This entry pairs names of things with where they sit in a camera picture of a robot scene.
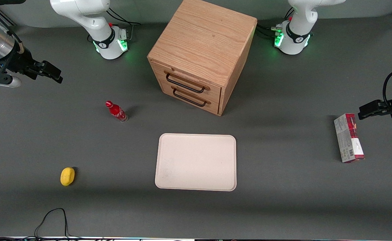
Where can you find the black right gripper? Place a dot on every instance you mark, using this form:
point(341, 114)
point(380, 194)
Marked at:
point(19, 61)

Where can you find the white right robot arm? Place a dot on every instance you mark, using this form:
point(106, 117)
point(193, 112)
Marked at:
point(108, 39)

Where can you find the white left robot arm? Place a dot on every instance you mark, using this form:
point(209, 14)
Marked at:
point(295, 39)

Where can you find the oak wooden drawer cabinet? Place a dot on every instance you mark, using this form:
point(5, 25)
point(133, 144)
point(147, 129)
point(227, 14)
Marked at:
point(202, 36)

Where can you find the grey and red carton box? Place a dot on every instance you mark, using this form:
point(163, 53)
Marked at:
point(347, 139)

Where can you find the red cola bottle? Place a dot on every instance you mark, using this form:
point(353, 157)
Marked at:
point(116, 111)

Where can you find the yellow lemon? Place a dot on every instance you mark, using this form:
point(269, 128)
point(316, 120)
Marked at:
point(67, 176)

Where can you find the beige plastic tray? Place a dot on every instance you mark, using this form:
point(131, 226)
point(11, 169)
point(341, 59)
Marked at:
point(196, 162)

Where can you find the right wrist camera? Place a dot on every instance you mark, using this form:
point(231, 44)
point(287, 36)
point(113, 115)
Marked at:
point(11, 81)

